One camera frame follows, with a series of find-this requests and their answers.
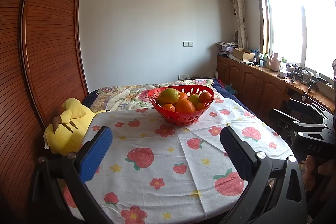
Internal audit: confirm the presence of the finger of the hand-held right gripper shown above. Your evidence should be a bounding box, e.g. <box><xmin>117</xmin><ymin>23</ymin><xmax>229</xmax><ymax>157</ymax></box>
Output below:
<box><xmin>268</xmin><ymin>108</ymin><xmax>328</xmax><ymax>134</ymax></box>
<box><xmin>287</xmin><ymin>98</ymin><xmax>334</xmax><ymax>125</ymax></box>

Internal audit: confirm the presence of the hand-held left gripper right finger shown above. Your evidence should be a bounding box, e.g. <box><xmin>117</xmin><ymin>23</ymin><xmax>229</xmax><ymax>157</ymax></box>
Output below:
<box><xmin>220</xmin><ymin>126</ymin><xmax>307</xmax><ymax>224</ymax></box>

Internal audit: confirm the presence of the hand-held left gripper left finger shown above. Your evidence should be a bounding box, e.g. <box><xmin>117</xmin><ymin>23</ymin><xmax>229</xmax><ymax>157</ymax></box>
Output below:
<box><xmin>29</xmin><ymin>126</ymin><xmax>113</xmax><ymax>224</ymax></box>

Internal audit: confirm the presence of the red perforated plastic basket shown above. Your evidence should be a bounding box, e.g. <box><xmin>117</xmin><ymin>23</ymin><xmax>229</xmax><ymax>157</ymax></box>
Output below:
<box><xmin>147</xmin><ymin>85</ymin><xmax>215</xmax><ymax>126</ymax></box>

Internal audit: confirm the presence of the yellow-green apple back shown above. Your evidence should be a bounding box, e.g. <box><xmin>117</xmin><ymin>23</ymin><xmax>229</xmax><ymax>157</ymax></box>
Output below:
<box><xmin>157</xmin><ymin>88</ymin><xmax>181</xmax><ymax>105</ymax></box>

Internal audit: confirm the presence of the person's right hand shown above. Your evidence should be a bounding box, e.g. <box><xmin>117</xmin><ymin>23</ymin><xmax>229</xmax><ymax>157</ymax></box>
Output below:
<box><xmin>303</xmin><ymin>154</ymin><xmax>336</xmax><ymax>186</ymax></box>

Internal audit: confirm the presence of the small black tripod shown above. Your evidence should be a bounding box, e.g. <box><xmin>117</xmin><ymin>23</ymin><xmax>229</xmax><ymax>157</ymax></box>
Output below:
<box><xmin>291</xmin><ymin>68</ymin><xmax>302</xmax><ymax>83</ymax></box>
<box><xmin>307</xmin><ymin>76</ymin><xmax>319</xmax><ymax>92</ymax></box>

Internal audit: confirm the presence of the yellow plush toy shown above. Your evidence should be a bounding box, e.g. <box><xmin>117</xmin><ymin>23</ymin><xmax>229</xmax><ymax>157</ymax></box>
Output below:
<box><xmin>43</xmin><ymin>97</ymin><xmax>107</xmax><ymax>155</ymax></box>

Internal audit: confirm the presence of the wooden sideboard cabinet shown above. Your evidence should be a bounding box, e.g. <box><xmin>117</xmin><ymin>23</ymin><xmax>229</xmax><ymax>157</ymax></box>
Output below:
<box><xmin>217</xmin><ymin>53</ymin><xmax>336</xmax><ymax>135</ymax></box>

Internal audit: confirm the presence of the floral bed blanket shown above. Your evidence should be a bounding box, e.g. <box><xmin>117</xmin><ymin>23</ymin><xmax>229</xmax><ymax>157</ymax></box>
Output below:
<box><xmin>81</xmin><ymin>78</ymin><xmax>263</xmax><ymax>119</ymax></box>

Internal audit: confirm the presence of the strawberry print white cloth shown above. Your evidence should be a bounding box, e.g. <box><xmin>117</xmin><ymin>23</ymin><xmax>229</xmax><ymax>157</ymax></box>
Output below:
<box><xmin>63</xmin><ymin>97</ymin><xmax>294</xmax><ymax>224</ymax></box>

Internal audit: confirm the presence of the open cardboard box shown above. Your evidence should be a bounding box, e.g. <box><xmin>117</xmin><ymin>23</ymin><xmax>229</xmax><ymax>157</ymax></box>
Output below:
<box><xmin>233</xmin><ymin>48</ymin><xmax>255</xmax><ymax>62</ymax></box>

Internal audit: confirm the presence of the wooden framed window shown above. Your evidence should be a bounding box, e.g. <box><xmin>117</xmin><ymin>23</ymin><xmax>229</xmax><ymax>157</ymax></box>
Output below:
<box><xmin>253</xmin><ymin>0</ymin><xmax>336</xmax><ymax>83</ymax></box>

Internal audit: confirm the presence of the stack of papers and cloth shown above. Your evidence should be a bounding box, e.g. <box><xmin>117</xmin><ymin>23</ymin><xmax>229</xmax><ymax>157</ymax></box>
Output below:
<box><xmin>216</xmin><ymin>42</ymin><xmax>238</xmax><ymax>55</ymax></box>

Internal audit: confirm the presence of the patterned beige curtain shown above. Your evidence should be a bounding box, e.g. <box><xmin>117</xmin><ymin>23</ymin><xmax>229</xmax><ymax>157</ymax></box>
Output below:
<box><xmin>227</xmin><ymin>0</ymin><xmax>248</xmax><ymax>49</ymax></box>

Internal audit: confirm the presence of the wooden louvred wardrobe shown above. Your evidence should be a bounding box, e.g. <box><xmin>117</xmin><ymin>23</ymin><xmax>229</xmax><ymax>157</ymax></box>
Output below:
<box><xmin>0</xmin><ymin>0</ymin><xmax>89</xmax><ymax>214</ymax></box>

